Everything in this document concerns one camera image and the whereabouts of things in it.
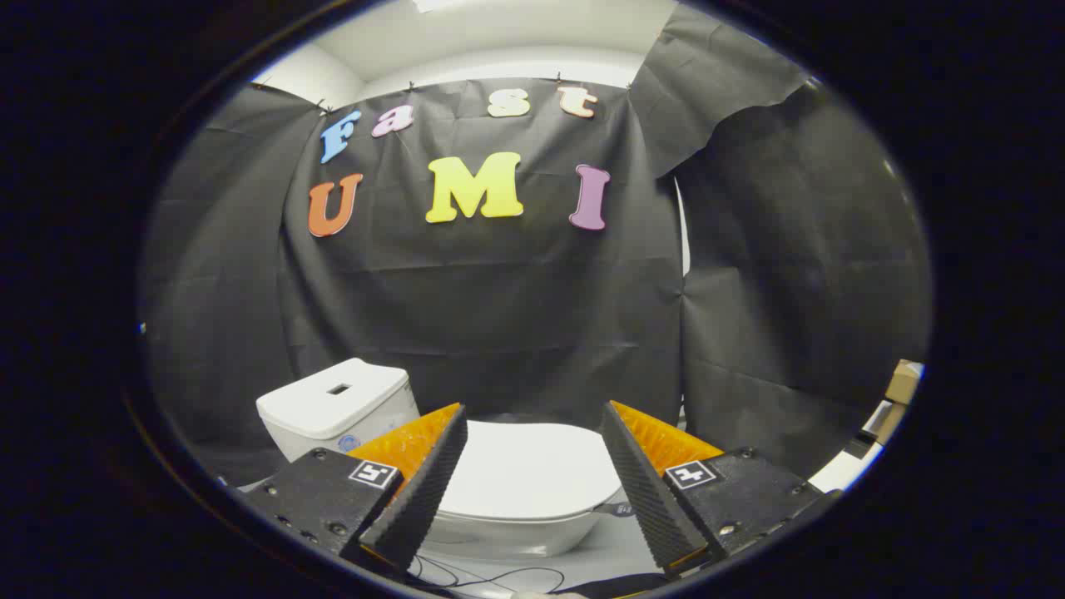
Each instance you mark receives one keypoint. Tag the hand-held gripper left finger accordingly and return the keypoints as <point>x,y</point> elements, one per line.
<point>420,491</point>

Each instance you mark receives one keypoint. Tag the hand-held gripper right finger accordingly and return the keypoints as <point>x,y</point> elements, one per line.
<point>653,499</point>

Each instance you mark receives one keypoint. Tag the white toilet lid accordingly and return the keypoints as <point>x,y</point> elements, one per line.
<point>532,466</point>

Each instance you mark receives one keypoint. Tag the white toilet bowl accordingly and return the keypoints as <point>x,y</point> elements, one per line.
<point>516,537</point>

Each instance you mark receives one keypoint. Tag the white toilet tank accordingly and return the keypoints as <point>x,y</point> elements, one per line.
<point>329,408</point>

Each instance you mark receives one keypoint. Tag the black backdrop cloth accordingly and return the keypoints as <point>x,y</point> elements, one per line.
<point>499,299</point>

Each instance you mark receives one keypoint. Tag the cardboard box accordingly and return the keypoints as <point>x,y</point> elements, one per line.
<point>903,383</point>

